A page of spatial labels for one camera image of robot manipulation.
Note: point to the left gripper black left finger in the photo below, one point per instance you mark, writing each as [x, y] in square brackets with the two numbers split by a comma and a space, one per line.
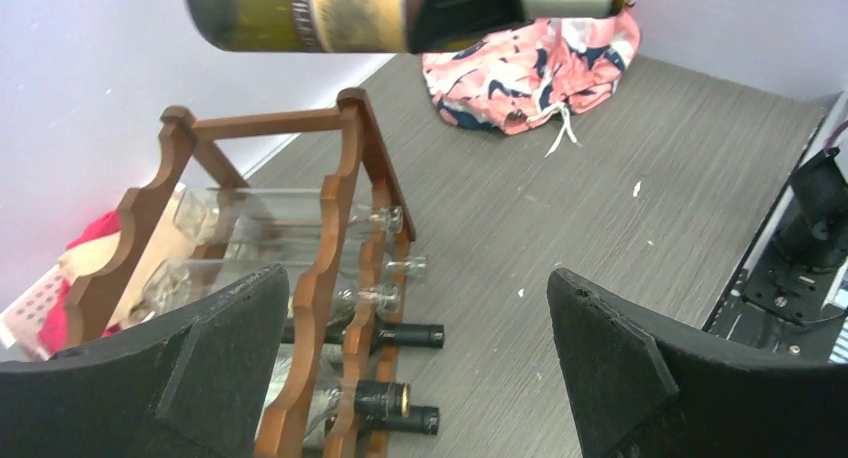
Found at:
[190, 383]

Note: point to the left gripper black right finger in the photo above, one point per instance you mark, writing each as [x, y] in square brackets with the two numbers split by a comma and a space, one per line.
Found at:
[641, 384]

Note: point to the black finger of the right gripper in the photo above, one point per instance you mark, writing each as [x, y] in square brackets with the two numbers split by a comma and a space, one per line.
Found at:
[443, 25]

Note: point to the small clear glass bottle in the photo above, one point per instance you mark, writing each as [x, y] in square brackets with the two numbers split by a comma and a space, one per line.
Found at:
[176, 283]

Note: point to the dark bottle cream label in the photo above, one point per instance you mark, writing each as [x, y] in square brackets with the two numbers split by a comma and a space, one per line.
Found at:
[421, 420]

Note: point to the dark green bottle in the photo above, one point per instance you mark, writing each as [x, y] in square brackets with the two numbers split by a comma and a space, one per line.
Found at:
[342, 26]

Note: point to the dark bottle white label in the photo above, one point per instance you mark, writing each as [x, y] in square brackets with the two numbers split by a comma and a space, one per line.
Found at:
[386, 333]

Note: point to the clear bottle with dark cap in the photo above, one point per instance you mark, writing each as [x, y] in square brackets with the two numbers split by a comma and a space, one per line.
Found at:
[371, 399]

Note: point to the wooden wine rack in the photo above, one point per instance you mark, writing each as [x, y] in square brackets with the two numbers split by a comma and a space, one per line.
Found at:
[93, 298]

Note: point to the pink shark print cloth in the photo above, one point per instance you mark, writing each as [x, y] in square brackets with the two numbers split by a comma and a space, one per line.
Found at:
[519, 79]

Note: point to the white plastic basket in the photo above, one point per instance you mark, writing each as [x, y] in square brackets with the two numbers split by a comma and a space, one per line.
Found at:
[23, 319]

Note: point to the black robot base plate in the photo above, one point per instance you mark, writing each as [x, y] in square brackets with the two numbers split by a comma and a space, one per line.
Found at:
[788, 294]

